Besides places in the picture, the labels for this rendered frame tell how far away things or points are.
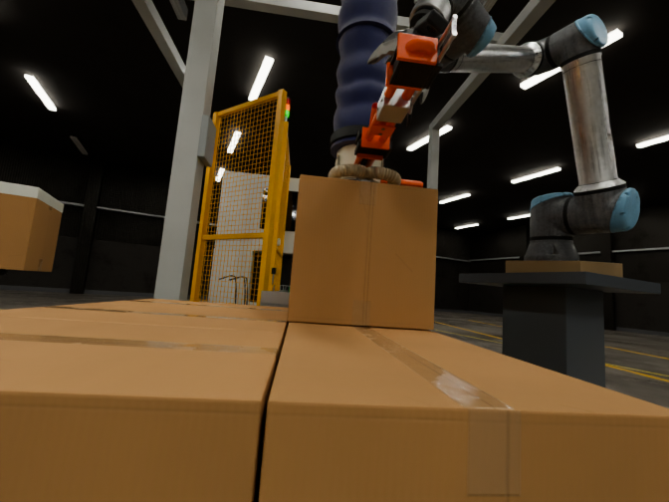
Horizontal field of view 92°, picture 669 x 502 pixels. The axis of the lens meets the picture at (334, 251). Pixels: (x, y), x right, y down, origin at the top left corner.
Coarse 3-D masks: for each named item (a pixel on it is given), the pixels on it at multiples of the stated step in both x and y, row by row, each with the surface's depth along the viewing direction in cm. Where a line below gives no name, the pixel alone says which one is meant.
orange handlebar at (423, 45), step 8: (416, 40) 56; (424, 40) 56; (408, 48) 57; (416, 48) 57; (424, 48) 57; (432, 48) 57; (392, 88) 68; (392, 96) 71; (408, 96) 70; (376, 112) 79; (368, 128) 88; (376, 128) 85; (384, 128) 84; (392, 128) 84; (368, 136) 90; (384, 136) 89; (360, 160) 107; (368, 160) 107; (400, 184) 127; (408, 184) 127; (416, 184) 127
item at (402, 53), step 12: (408, 36) 58; (420, 36) 58; (396, 48) 61; (396, 60) 63; (408, 60) 58; (420, 60) 58; (432, 60) 58; (396, 72) 61; (408, 72) 61; (420, 72) 61; (396, 84) 65; (408, 84) 64; (420, 84) 64
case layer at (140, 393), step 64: (0, 320) 55; (64, 320) 60; (128, 320) 67; (192, 320) 74; (256, 320) 84; (0, 384) 25; (64, 384) 26; (128, 384) 27; (192, 384) 29; (256, 384) 30; (320, 384) 31; (384, 384) 33; (448, 384) 35; (512, 384) 37; (576, 384) 39; (0, 448) 24; (64, 448) 24; (128, 448) 25; (192, 448) 25; (256, 448) 26; (320, 448) 26; (384, 448) 27; (448, 448) 27; (512, 448) 28; (576, 448) 29; (640, 448) 29
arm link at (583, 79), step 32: (576, 32) 108; (576, 64) 110; (576, 96) 112; (576, 128) 115; (608, 128) 111; (576, 160) 118; (608, 160) 112; (576, 192) 119; (608, 192) 111; (576, 224) 121; (608, 224) 113
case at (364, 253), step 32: (320, 192) 89; (352, 192) 90; (384, 192) 91; (416, 192) 93; (320, 224) 88; (352, 224) 89; (384, 224) 90; (416, 224) 91; (320, 256) 87; (352, 256) 88; (384, 256) 89; (416, 256) 90; (320, 288) 86; (352, 288) 87; (384, 288) 88; (416, 288) 89; (288, 320) 84; (320, 320) 85; (352, 320) 86; (384, 320) 87; (416, 320) 88
